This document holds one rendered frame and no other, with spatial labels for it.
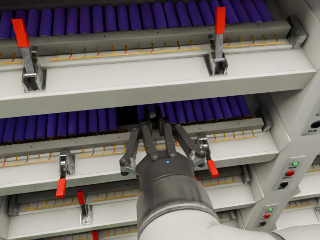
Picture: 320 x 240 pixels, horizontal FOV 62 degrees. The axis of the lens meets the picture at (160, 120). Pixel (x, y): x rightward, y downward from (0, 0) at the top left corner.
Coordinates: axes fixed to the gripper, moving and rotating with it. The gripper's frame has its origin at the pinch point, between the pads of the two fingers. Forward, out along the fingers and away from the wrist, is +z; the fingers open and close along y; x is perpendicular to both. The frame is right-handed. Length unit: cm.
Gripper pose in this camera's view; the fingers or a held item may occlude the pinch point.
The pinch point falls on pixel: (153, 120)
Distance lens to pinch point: 50.9
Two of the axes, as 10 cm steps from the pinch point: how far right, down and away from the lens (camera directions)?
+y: 9.9, -0.9, 1.0
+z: -1.3, -4.8, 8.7
